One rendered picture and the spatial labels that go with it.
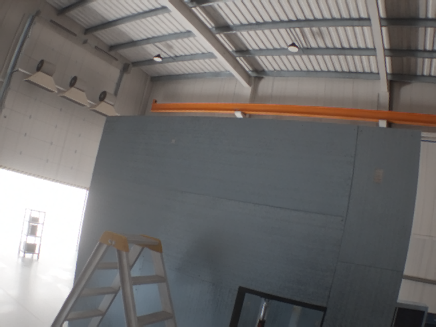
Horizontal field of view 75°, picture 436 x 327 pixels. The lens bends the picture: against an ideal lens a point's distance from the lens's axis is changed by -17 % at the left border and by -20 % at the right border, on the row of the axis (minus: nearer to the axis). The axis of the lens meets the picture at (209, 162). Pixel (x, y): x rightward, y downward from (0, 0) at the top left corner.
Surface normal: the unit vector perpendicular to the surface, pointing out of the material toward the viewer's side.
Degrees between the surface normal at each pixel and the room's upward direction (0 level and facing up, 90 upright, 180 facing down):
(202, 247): 90
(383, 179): 90
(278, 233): 90
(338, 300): 90
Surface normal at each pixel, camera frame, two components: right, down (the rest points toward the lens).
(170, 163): -0.51, -0.22
